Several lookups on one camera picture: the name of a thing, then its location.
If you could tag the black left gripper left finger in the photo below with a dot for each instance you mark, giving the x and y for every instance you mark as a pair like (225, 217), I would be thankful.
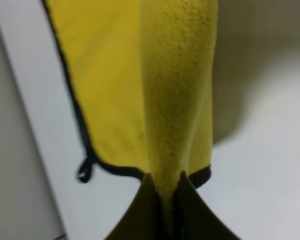
(147, 218)

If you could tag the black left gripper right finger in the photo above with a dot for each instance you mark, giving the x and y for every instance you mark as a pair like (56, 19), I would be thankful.
(193, 219)

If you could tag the yellow towel with black trim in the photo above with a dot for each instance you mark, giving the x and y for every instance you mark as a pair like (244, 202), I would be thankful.
(139, 74)

